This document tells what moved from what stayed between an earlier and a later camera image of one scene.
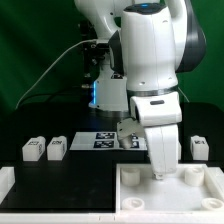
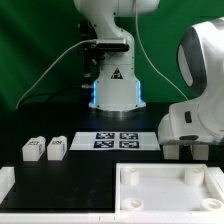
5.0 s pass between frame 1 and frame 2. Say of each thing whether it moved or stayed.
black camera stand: stayed
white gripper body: moved
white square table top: stayed
